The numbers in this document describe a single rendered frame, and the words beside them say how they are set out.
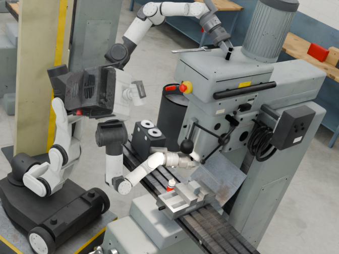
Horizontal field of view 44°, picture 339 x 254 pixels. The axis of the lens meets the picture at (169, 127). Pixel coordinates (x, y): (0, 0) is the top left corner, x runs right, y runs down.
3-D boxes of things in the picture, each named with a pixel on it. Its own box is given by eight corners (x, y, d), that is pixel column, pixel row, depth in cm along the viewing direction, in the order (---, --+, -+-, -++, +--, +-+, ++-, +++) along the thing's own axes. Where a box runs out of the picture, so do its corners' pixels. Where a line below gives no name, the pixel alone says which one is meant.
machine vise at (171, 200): (170, 221, 236) (175, 207, 230) (155, 204, 245) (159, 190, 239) (213, 202, 258) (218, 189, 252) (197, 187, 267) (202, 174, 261)
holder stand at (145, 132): (145, 163, 275) (151, 138, 264) (130, 143, 289) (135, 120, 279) (160, 160, 281) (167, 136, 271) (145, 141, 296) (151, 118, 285)
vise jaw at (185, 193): (189, 205, 240) (190, 200, 238) (173, 189, 249) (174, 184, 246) (196, 202, 244) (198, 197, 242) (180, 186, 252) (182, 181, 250)
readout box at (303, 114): (281, 152, 218) (297, 119, 207) (268, 142, 223) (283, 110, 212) (302, 144, 230) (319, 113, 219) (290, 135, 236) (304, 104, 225)
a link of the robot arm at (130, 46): (121, 33, 214) (106, 55, 214) (135, 43, 214) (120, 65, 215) (124, 37, 225) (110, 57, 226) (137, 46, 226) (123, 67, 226)
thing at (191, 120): (183, 153, 228) (193, 121, 217) (179, 148, 230) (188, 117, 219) (188, 151, 230) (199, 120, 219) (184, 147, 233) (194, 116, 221)
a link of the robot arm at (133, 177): (149, 177, 230) (123, 200, 222) (139, 172, 237) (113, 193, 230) (142, 164, 224) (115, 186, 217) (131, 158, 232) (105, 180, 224)
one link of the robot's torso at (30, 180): (21, 186, 280) (22, 171, 273) (44, 173, 295) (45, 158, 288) (43, 201, 273) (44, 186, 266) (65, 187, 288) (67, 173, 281)
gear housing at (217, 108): (211, 119, 207) (217, 102, 201) (181, 94, 221) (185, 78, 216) (254, 108, 228) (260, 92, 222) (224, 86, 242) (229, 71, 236)
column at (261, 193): (206, 293, 316) (282, 125, 234) (169, 249, 344) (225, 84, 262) (249, 267, 348) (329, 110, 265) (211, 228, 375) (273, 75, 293)
